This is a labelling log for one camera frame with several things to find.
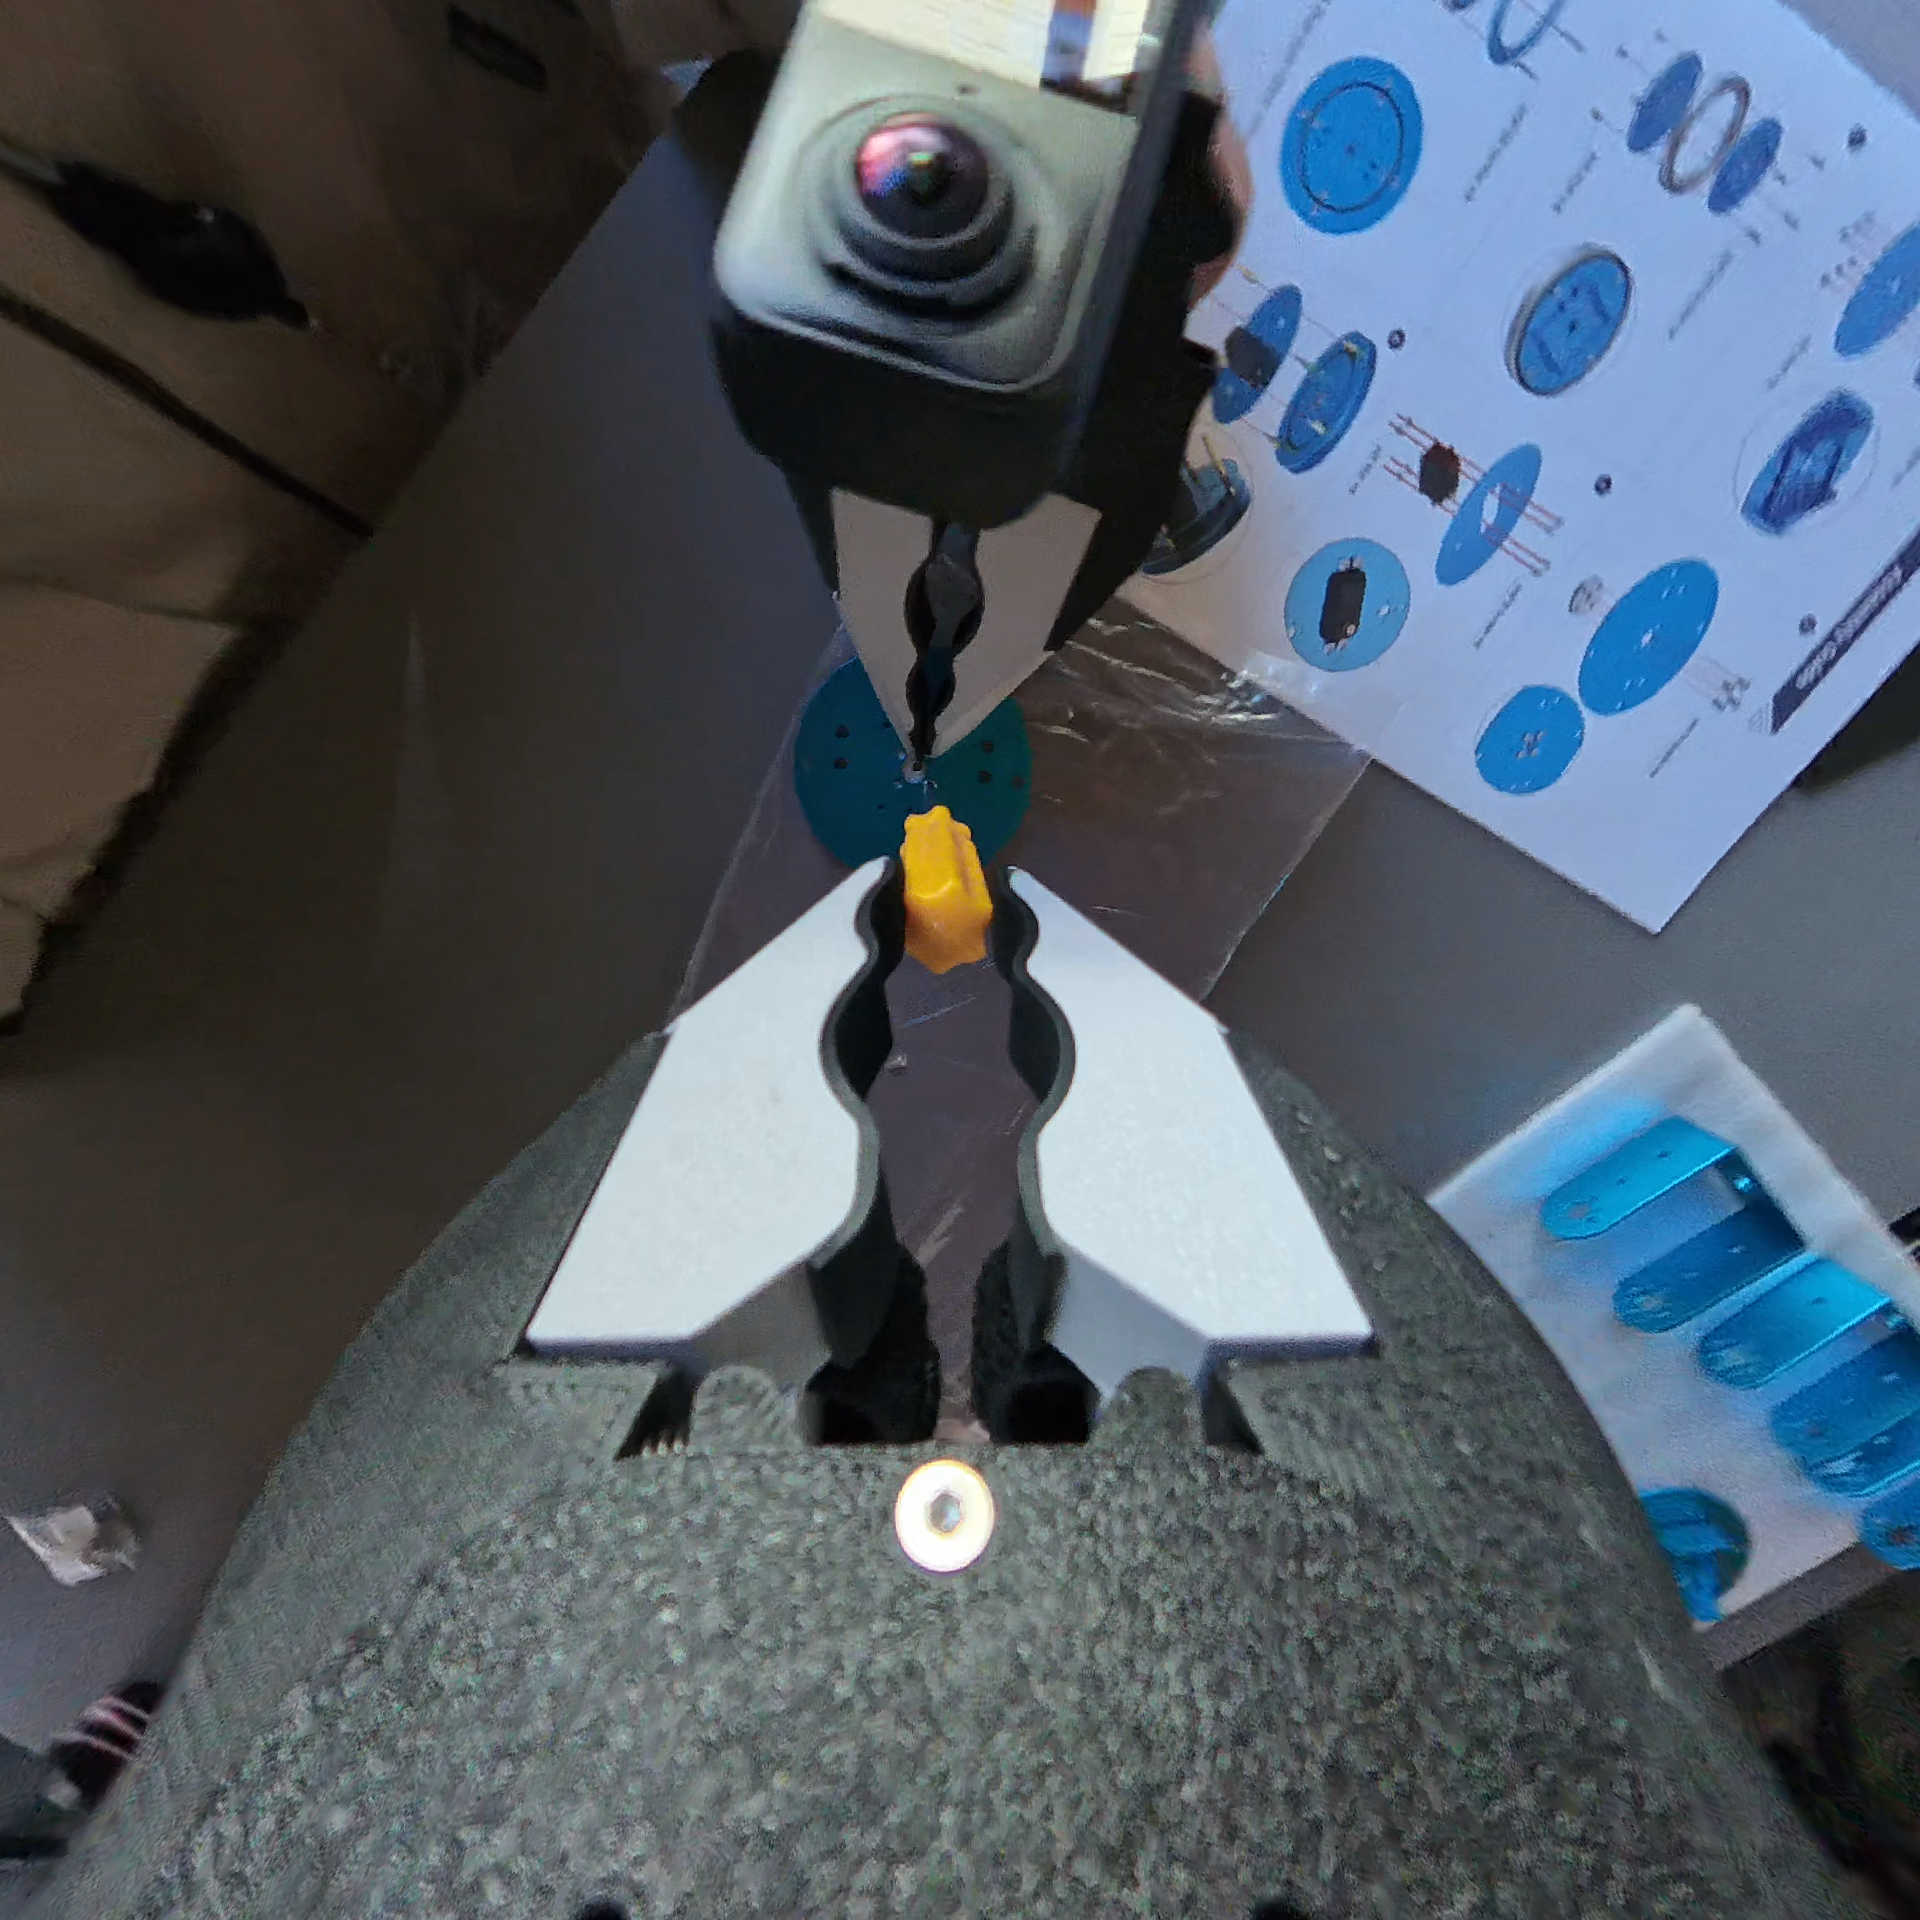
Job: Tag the clear plastic bag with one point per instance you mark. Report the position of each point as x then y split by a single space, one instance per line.
1171 777

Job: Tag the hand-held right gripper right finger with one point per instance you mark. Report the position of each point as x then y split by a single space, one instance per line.
1202 1201

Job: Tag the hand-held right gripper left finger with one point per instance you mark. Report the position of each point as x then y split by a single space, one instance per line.
705 1201

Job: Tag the small clear parts bag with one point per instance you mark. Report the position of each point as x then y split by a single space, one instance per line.
73 1543

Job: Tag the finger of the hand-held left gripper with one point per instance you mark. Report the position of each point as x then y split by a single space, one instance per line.
1021 600
868 600

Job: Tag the blue U-shaped metal bracket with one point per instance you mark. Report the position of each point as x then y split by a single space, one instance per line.
1649 1185
1890 1531
1800 1324

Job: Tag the white foam sheet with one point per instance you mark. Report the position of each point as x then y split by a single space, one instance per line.
1589 1384

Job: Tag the assembly guide booklet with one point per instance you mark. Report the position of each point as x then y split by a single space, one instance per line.
1649 449

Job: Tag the black red servo stack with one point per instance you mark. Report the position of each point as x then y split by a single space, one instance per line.
90 1742

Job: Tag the person's left hand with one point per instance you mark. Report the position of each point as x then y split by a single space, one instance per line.
1227 137

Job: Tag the blue round metal plate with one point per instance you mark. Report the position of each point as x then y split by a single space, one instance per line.
840 794

